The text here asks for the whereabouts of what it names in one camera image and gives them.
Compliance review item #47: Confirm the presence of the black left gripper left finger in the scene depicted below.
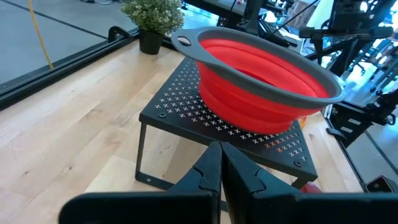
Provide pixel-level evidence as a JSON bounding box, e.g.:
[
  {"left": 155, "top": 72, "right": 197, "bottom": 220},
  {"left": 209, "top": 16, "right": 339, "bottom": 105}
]
[{"left": 58, "top": 141, "right": 223, "bottom": 224}]

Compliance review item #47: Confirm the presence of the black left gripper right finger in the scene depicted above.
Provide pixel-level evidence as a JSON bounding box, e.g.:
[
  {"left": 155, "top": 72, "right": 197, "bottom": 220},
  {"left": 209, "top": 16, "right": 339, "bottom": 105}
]
[{"left": 221, "top": 142, "right": 398, "bottom": 224}]

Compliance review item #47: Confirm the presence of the red colander with grey rim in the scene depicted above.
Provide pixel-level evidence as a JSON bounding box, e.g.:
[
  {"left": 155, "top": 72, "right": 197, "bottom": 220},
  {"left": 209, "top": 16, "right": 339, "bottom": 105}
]
[{"left": 170, "top": 26, "right": 346, "bottom": 135}]

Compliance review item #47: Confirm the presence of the black perforated metal riser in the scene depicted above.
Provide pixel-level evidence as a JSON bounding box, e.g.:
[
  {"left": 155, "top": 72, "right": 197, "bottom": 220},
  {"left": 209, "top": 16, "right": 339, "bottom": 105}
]
[{"left": 135, "top": 57, "right": 318, "bottom": 190}]

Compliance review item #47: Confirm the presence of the green plant in black pot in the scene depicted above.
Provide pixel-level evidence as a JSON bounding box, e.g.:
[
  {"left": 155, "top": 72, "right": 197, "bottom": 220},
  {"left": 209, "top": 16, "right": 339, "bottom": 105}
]
[{"left": 120, "top": 0, "right": 185, "bottom": 55}]

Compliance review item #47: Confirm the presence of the small black camera box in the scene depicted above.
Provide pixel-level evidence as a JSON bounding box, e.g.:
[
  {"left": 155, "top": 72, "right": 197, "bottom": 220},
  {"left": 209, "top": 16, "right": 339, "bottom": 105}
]
[{"left": 364, "top": 175, "right": 398, "bottom": 194}]

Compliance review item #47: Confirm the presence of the black camera stand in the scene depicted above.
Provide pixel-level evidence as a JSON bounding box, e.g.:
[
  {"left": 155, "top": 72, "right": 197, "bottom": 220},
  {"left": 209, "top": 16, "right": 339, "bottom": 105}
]
[{"left": 298, "top": 0, "right": 396, "bottom": 77}]

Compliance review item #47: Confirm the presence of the yellow cable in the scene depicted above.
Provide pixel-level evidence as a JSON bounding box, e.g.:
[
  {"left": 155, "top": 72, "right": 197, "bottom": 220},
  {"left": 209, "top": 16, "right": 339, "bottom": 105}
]
[{"left": 27, "top": 0, "right": 54, "bottom": 70}]

